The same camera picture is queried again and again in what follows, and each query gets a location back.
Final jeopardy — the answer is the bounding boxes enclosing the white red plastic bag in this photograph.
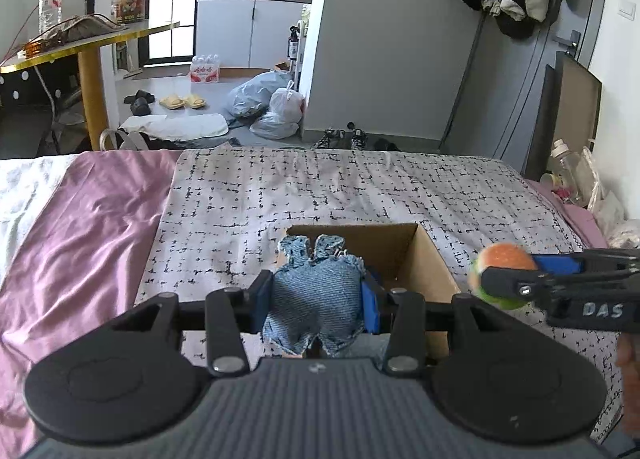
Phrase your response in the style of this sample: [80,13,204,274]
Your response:
[249,82,306,140]

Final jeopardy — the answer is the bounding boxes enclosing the mauve bed sheet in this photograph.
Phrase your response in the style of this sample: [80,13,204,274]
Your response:
[0,150,186,445]

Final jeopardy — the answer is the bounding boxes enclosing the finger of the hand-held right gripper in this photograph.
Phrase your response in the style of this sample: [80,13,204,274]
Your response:
[481,266,552,302]
[530,248,640,274]

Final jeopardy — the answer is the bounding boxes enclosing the gold edged table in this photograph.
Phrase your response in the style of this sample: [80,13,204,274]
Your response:
[0,20,181,152]

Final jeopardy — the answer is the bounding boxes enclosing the white bed cover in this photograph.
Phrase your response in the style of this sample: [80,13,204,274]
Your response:
[0,155,77,265]

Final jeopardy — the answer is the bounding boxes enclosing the clear bottle white cap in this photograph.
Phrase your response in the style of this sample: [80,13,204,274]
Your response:
[550,139,586,205]

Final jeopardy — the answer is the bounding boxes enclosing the black dotted storage box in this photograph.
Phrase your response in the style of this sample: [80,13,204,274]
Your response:
[0,59,82,111]

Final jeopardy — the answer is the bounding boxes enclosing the grey garbage bag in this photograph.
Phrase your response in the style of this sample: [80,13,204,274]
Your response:
[225,70,294,121]

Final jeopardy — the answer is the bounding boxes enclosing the grey door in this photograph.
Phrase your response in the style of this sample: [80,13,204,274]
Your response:
[440,0,612,156]

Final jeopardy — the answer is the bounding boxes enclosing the blue denim plush toy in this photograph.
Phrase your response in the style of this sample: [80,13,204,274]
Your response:
[262,234,367,359]

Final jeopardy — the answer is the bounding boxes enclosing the red label water bottle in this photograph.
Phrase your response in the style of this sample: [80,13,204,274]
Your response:
[39,0,64,35]

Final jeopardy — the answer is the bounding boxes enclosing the brown cardboard box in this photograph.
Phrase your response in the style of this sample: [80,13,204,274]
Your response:
[285,223,463,360]

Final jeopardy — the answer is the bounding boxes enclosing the translucent white plastic bag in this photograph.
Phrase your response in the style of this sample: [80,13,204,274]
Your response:
[580,148,627,236]

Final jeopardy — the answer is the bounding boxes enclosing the snack cup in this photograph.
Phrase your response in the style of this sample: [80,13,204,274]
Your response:
[539,172,576,203]

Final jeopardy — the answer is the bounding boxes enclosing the white kitchen cabinet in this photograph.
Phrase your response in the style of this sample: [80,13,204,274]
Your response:
[195,0,314,71]

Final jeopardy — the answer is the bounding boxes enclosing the dark framed brown board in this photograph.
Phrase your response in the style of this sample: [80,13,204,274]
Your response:
[525,52,604,181]

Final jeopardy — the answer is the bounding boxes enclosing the brown woven item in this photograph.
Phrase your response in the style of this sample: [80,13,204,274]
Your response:
[37,14,127,46]

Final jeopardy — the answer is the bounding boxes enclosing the person's right hand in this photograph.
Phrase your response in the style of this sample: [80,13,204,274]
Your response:
[616,334,640,437]

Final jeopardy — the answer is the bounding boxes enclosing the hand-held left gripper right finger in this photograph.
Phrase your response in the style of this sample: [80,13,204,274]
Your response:
[361,270,506,374]

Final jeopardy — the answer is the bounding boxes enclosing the white black patterned blanket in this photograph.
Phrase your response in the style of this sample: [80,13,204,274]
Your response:
[135,146,626,440]

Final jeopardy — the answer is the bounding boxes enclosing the black door handle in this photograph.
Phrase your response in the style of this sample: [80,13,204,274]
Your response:
[552,29,582,61]

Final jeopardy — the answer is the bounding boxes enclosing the light pink bedding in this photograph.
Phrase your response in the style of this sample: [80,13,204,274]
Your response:
[522,178,608,250]

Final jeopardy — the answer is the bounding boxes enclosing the burger plush toy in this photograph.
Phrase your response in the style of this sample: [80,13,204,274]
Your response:
[469,243,539,311]

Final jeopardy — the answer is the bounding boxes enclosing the white cable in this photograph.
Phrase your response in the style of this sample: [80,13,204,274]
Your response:
[32,64,59,111]

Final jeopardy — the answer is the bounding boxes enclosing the black tote bag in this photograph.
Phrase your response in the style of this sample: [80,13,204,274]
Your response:
[100,128,183,153]

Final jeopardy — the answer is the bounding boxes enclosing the black framed glass door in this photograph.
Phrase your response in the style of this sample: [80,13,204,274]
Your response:
[140,0,202,66]

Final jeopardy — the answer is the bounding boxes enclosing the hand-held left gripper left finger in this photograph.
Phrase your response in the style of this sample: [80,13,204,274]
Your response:
[107,270,275,376]

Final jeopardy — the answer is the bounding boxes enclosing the white floor mat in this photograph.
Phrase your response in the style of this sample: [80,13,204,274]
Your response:
[120,112,229,141]

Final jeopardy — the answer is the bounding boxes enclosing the pack of water bottles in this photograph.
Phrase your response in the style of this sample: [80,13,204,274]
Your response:
[189,54,224,85]

